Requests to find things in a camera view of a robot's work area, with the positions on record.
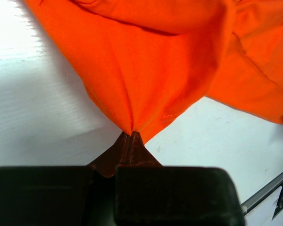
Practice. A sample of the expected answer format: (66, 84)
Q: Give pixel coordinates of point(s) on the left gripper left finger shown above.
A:
(56, 196)

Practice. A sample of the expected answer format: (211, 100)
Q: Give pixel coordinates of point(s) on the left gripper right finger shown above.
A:
(149, 194)

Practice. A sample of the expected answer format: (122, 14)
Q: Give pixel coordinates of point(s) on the orange t-shirt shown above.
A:
(145, 62)

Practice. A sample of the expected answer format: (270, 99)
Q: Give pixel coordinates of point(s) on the aluminium table rail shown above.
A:
(262, 194)

